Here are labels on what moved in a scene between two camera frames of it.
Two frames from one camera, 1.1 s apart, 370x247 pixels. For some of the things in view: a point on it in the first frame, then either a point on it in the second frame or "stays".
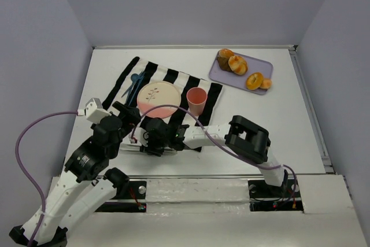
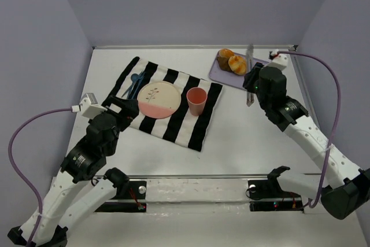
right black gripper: (151, 139) to (250, 77)
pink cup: (196, 98) stays
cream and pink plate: (158, 93) stays
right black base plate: (265, 196) stays
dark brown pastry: (224, 63) stays
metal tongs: (166, 150) to (250, 68)
